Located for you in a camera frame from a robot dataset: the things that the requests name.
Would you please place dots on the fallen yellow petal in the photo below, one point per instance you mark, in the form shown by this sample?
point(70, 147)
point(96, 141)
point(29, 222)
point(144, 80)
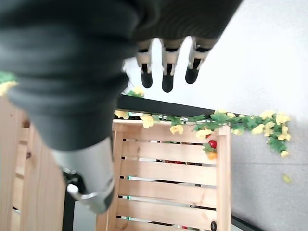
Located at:
point(286, 178)

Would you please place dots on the small red fruit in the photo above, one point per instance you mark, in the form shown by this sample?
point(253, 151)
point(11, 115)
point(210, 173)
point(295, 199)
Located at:
point(212, 143)

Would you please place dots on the slatted wooden crate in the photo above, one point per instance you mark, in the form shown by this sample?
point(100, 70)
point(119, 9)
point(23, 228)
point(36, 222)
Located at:
point(29, 168)
point(168, 178)

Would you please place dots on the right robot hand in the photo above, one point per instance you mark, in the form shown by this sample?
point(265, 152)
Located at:
point(72, 72)

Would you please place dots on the yellow flower vine garland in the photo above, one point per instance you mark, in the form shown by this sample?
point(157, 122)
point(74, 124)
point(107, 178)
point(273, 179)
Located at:
point(240, 122)

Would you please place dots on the small orange fruit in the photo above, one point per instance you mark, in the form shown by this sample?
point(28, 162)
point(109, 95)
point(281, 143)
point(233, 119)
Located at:
point(212, 155)

